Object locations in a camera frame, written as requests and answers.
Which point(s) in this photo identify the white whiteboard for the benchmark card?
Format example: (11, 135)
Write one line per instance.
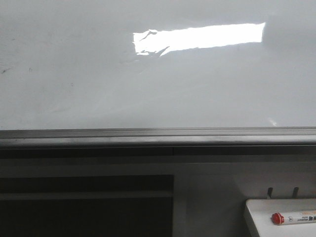
(78, 64)

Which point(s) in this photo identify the grey aluminium marker ledge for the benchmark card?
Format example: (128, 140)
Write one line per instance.
(157, 137)

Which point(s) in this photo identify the left black tray hook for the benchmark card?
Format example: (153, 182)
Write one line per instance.
(269, 192)

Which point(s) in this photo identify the black tray hook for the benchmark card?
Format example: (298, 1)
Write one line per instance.
(269, 192)
(295, 192)

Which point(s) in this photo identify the white plastic tray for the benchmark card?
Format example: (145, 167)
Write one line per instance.
(258, 215)

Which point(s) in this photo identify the dark cabinet panel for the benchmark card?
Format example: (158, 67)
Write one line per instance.
(104, 206)

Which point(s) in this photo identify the right black tray hook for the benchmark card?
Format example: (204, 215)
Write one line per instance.
(295, 192)

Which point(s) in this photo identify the red-capped white marker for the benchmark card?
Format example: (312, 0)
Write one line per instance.
(295, 217)

